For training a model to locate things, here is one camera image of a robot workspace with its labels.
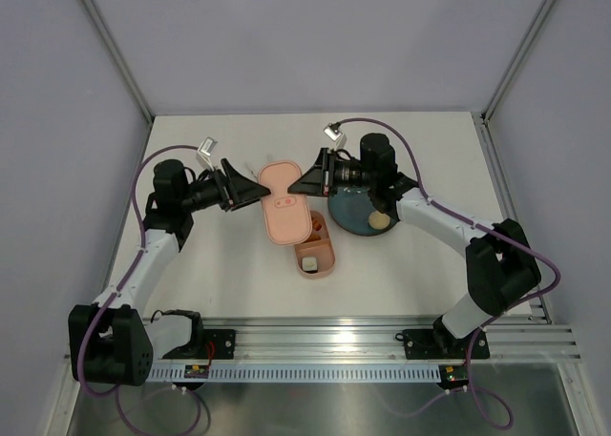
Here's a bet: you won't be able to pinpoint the beige steamed bun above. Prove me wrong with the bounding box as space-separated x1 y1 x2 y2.
368 211 390 231

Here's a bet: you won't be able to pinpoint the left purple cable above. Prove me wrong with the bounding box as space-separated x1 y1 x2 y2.
78 143 212 430

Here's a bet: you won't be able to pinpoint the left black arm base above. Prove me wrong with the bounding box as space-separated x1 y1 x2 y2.
162 329 237 361

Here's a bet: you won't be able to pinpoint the white slotted cable duct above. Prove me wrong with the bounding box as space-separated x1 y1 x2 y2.
148 363 441 384

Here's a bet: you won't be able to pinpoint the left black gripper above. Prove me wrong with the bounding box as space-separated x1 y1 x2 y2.
179 158 269 213

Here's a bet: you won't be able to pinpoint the aluminium mounting rail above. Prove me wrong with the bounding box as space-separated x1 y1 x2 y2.
64 315 583 364

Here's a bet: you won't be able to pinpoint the white cat paw tongs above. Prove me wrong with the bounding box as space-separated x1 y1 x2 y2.
243 154 274 180

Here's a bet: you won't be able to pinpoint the left aluminium frame post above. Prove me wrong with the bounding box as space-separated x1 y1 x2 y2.
77 0 155 129

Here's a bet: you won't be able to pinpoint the cucumber sushi roll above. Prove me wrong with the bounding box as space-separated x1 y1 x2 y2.
301 256 319 274

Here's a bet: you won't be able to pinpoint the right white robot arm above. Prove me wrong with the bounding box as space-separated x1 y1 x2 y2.
288 133 541 356

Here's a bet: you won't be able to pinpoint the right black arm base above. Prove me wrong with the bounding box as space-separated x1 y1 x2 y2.
394 328 491 361

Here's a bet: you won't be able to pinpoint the pink lunch box lid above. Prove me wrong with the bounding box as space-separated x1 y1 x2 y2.
258 160 312 246

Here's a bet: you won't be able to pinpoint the right aluminium frame post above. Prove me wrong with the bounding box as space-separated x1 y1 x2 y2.
480 0 559 126

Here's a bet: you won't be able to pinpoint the pink divided lunch box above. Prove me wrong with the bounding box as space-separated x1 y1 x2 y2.
293 210 336 279

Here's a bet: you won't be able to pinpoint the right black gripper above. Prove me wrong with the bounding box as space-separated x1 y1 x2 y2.
289 148 377 197

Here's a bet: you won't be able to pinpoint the aluminium frame post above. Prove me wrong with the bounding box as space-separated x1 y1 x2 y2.
77 0 155 129
480 0 559 126

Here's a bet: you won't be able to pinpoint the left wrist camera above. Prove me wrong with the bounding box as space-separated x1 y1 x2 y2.
196 136 218 170

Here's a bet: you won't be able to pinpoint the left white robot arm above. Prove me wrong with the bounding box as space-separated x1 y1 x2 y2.
68 159 271 388

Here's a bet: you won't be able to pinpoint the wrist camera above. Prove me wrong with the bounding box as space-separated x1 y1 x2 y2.
324 122 347 151
196 136 218 170

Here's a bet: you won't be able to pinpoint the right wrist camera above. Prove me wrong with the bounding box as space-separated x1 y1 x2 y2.
324 122 347 151

